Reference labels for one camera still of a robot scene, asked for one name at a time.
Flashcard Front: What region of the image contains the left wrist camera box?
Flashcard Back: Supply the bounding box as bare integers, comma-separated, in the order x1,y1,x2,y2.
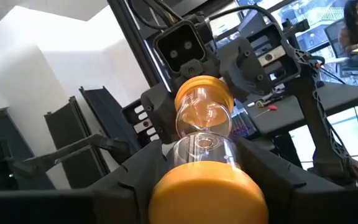
153,19,207,75

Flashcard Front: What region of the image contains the dark grey work desk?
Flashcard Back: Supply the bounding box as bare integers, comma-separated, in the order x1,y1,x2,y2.
244,82,358,135

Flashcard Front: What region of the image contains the backlit keyboard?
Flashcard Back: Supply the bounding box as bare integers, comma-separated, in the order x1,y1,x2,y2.
231,108,258,140

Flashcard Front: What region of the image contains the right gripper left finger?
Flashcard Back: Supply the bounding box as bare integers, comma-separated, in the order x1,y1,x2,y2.
87,139,171,224

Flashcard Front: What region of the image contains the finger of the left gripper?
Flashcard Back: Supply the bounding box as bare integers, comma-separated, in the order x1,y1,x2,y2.
219,37,273,101
140,82,180,144

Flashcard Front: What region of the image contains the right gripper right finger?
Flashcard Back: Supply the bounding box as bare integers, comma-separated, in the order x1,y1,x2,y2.
236,138,354,224

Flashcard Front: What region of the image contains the person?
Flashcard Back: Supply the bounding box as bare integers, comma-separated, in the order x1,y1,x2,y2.
337,0,358,74

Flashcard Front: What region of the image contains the orange-capped sand hourglass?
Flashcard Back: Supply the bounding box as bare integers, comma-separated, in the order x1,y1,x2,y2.
147,75,270,224

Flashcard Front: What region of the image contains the black ribbed panel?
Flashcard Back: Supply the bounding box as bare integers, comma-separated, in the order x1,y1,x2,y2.
44,95,111,190
78,86,142,156

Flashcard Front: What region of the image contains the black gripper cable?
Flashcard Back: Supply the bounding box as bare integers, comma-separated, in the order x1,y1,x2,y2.
208,4,281,32

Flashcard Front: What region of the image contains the red-handled screwdriver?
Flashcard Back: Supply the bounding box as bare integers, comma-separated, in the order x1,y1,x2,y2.
253,105,278,119

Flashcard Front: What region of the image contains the black office chair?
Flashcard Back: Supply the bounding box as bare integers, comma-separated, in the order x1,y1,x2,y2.
323,18,358,110

